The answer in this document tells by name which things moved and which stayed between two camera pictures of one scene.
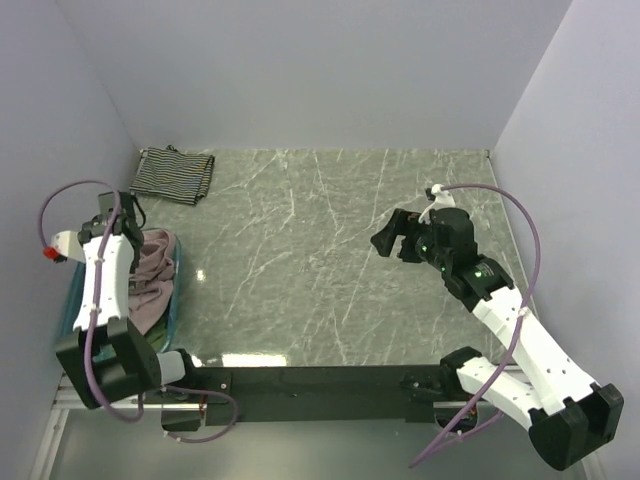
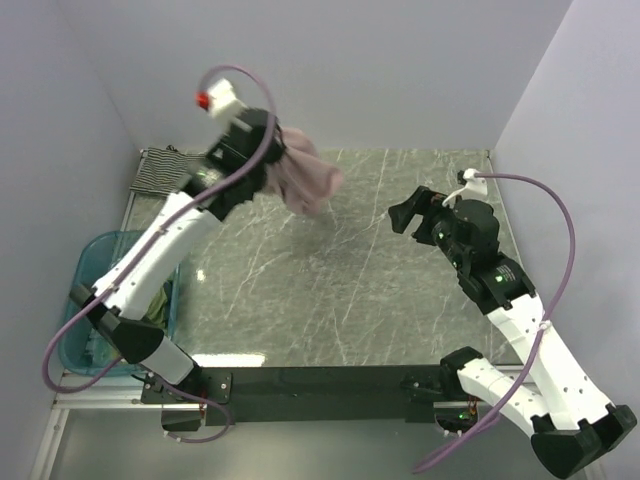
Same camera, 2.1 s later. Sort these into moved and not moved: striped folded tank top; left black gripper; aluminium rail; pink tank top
Moved: pink tank top; left black gripper
Not moved: aluminium rail; striped folded tank top
